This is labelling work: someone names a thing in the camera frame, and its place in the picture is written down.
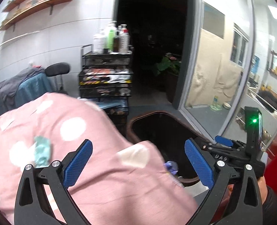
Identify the pink dotted bed cover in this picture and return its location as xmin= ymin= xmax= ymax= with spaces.
xmin=0 ymin=93 xmax=198 ymax=224

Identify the potted plant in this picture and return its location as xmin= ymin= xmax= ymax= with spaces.
xmin=156 ymin=53 xmax=181 ymax=103

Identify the green bottle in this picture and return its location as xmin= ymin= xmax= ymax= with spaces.
xmin=107 ymin=29 xmax=115 ymax=51

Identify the purple plastic snack bag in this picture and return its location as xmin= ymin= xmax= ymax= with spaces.
xmin=164 ymin=161 xmax=179 ymax=175

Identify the dark trash bin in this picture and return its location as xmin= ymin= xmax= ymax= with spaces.
xmin=126 ymin=111 xmax=200 ymax=186

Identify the clear plastic bottle red cap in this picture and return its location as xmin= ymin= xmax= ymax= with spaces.
xmin=119 ymin=28 xmax=129 ymax=53

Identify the white curved pipe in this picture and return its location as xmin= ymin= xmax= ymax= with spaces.
xmin=0 ymin=31 xmax=40 ymax=48

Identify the dark brown bottle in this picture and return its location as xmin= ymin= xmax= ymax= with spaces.
xmin=112 ymin=32 xmax=120 ymax=52

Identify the person's right hand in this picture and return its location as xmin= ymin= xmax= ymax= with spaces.
xmin=258 ymin=176 xmax=268 ymax=204

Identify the grey blanket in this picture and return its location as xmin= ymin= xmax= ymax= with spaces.
xmin=0 ymin=67 xmax=45 ymax=110

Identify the grey door frame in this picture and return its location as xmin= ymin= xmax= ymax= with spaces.
xmin=177 ymin=0 xmax=256 ymax=141

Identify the black round stool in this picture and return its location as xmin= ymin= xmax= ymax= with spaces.
xmin=45 ymin=62 xmax=70 ymax=95

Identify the white pump bottle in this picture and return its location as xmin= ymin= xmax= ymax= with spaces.
xmin=93 ymin=30 xmax=105 ymax=54

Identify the teal tissue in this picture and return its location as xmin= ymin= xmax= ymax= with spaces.
xmin=34 ymin=136 xmax=51 ymax=168

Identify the black wire storage cart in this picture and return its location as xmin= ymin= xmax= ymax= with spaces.
xmin=78 ymin=44 xmax=133 ymax=135

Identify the massage bed with blue cover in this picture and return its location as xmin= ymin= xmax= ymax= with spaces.
xmin=0 ymin=73 xmax=54 ymax=116

